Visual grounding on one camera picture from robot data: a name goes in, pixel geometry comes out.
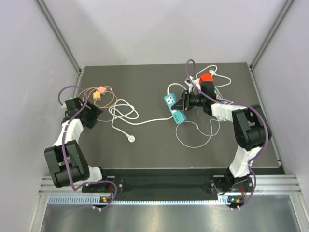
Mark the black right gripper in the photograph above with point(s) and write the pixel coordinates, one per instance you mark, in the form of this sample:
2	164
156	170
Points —
184	102

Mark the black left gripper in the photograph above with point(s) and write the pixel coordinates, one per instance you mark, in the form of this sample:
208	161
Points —
95	112

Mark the teal power strip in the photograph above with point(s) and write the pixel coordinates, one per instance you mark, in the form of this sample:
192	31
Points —
178	115

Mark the yellow USB charger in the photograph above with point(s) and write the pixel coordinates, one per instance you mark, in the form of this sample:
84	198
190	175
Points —
96	96

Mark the pink USB charger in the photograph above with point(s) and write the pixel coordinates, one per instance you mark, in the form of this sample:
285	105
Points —
102	90

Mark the white power strip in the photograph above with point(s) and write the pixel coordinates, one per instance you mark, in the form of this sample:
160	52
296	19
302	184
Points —
194	81

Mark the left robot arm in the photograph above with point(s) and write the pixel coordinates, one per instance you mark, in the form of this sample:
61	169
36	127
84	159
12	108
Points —
64	158

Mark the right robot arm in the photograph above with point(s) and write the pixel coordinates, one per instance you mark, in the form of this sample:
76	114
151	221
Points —
251	129

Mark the red cube adapter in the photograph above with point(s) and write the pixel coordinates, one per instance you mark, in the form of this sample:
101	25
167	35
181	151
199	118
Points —
206	78

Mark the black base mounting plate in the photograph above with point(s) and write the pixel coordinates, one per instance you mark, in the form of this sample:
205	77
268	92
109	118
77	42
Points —
164	186

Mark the white wall plug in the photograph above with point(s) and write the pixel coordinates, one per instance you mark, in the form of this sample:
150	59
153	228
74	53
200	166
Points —
131	138

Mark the perforated cable duct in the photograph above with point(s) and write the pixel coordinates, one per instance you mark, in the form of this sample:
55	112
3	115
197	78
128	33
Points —
100	200

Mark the aluminium frame rail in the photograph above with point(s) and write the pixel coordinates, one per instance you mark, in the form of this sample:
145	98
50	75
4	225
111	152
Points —
266	185

